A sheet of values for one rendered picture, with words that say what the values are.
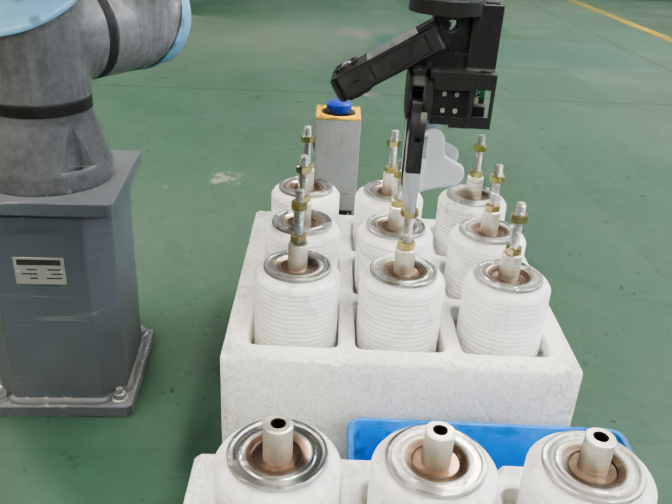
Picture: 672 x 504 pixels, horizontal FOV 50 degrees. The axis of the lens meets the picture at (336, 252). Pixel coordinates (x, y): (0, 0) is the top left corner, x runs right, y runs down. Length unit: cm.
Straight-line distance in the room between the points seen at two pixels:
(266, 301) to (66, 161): 28
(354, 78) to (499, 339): 32
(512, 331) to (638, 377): 40
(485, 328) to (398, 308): 10
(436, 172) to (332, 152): 43
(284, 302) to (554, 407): 32
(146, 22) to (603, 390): 80
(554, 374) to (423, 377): 14
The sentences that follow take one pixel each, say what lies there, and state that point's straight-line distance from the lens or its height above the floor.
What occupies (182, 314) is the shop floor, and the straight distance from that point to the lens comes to 120.
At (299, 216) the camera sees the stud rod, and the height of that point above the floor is 31.
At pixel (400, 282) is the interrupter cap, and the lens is 78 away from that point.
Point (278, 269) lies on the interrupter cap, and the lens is 79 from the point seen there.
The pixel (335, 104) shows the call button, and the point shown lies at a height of 33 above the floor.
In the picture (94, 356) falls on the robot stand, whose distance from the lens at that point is 96.
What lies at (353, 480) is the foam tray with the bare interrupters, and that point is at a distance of 64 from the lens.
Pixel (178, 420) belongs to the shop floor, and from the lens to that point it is 98.
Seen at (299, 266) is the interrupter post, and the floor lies 26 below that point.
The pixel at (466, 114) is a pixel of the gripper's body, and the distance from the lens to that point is 72.
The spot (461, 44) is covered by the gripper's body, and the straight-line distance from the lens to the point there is 71.
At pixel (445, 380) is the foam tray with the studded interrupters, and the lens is 80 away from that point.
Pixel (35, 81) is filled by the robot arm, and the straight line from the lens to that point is 86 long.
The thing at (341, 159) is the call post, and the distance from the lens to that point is 115.
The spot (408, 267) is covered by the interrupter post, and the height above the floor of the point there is 26.
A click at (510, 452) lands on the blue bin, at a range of 84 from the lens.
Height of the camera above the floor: 63
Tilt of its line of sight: 27 degrees down
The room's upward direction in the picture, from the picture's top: 3 degrees clockwise
